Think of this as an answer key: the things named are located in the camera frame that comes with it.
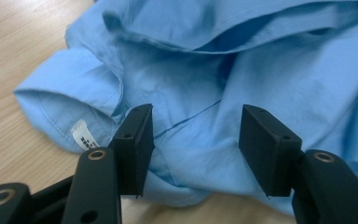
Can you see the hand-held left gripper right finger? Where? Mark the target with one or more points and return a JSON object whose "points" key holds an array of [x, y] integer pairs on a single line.
{"points": [[267, 155]]}

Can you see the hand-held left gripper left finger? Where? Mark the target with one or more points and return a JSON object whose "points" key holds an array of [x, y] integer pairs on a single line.
{"points": [[135, 155]]}

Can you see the light blue shirt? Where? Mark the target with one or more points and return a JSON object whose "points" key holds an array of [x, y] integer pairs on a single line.
{"points": [[199, 77]]}

